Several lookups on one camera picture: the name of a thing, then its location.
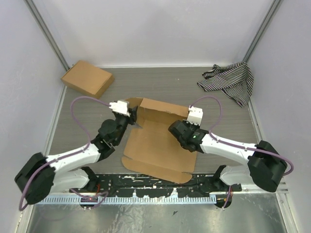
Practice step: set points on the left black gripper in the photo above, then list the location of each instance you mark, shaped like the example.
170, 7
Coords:
133, 113

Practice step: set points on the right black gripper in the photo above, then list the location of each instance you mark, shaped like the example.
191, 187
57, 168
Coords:
187, 124

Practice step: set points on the brown cardboard box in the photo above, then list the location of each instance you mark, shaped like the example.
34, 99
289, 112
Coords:
88, 79
151, 149

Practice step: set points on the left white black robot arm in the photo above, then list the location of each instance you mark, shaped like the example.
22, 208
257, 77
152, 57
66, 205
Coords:
42, 175

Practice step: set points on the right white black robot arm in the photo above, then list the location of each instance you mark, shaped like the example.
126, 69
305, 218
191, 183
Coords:
259, 164

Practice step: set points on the folded brown cardboard box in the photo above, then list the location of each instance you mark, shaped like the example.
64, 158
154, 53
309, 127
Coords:
88, 79

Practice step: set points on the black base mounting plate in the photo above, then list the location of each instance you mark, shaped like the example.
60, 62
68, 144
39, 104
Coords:
128, 185

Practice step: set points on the striped black white cloth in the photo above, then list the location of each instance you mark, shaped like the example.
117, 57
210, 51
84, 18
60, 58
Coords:
235, 81

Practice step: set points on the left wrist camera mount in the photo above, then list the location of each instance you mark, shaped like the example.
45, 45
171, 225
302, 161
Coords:
120, 107

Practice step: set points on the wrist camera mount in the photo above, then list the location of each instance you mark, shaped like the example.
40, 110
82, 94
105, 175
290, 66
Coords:
195, 115
120, 107

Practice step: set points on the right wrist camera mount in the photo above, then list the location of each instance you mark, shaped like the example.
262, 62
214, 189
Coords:
195, 115

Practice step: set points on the slotted grey cable duct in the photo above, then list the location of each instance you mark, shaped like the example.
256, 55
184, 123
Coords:
174, 199

